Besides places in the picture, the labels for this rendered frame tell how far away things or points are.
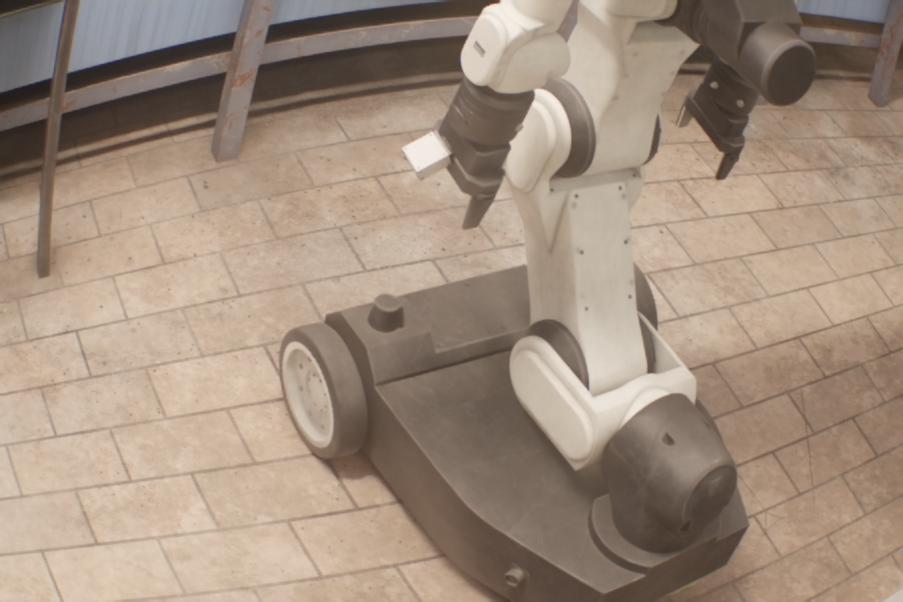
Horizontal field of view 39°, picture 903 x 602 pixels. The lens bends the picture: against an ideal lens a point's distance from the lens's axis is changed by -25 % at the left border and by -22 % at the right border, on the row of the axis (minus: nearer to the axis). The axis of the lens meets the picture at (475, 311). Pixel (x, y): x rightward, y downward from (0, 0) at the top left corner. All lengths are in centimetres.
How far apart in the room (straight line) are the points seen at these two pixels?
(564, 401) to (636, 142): 36
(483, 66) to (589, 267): 44
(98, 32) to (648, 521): 137
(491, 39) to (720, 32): 28
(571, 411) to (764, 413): 68
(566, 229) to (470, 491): 37
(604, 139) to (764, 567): 81
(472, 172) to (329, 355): 45
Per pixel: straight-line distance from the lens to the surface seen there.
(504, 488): 214
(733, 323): 283
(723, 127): 214
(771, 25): 171
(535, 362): 211
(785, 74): 171
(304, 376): 233
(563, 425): 209
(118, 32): 266
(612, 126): 198
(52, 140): 241
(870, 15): 383
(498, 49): 172
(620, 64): 191
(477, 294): 239
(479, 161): 186
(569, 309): 211
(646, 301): 250
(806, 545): 246
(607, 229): 210
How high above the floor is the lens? 169
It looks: 39 degrees down
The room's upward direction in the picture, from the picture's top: 15 degrees clockwise
